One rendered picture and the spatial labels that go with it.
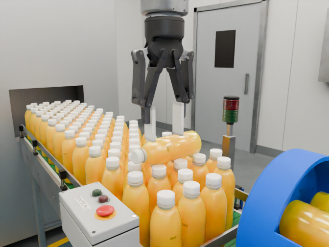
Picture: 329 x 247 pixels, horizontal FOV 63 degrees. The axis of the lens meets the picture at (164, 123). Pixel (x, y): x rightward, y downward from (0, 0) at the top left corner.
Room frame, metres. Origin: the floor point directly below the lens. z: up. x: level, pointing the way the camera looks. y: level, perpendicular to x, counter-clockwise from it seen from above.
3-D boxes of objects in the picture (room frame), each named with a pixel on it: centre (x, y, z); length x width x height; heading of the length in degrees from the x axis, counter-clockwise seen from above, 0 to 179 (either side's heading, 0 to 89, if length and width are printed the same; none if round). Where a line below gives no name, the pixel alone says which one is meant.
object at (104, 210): (0.48, 0.12, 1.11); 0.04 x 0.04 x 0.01
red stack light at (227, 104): (1.05, -0.27, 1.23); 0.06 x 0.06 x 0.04
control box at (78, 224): (0.52, 0.15, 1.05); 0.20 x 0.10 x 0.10; 37
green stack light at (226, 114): (1.05, -0.27, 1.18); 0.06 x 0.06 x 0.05
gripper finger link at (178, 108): (0.55, -0.03, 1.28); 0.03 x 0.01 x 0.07; 37
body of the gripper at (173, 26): (0.53, 0.00, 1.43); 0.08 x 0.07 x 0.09; 127
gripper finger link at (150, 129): (0.51, 0.03, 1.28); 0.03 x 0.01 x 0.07; 37
